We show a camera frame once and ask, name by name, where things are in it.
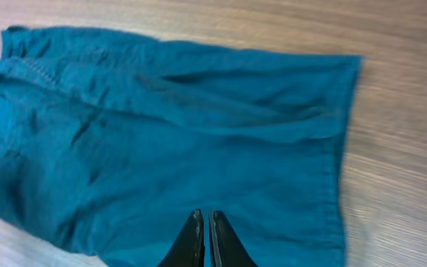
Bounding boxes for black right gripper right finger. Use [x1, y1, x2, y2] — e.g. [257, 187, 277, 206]
[209, 211, 258, 267]

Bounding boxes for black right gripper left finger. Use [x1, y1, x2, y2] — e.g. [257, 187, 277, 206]
[158, 209, 205, 267]

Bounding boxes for dark blue shorts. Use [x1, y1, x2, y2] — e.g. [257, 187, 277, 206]
[0, 27, 361, 266]

